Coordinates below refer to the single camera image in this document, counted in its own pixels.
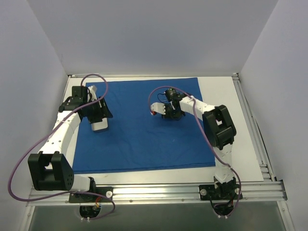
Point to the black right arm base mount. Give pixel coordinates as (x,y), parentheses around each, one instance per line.
(215,192)

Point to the aluminium back frame rail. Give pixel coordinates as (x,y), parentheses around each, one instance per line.
(170,75)

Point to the aluminium right frame rail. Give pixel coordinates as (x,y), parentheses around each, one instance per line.
(254,132)

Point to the blue surgical cloth wrap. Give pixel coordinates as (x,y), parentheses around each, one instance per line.
(136,140)

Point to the aluminium frame rail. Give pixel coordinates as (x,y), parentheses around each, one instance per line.
(125,194)
(254,132)
(170,75)

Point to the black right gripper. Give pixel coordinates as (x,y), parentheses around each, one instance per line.
(169,110)

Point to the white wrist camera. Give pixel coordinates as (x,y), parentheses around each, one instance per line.
(92,93)
(158,108)

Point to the stainless steel tray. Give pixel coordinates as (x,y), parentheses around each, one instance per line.
(100,126)

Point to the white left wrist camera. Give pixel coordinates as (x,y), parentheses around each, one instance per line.
(92,93)

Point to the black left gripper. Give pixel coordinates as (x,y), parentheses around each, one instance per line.
(100,113)

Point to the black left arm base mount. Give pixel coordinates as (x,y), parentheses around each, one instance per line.
(107,193)

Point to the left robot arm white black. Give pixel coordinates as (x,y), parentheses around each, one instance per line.
(49,168)

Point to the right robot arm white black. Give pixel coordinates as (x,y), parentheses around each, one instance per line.
(216,126)

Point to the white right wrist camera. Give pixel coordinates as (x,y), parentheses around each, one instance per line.
(158,108)

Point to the aluminium front frame rail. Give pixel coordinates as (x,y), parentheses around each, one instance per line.
(125,194)

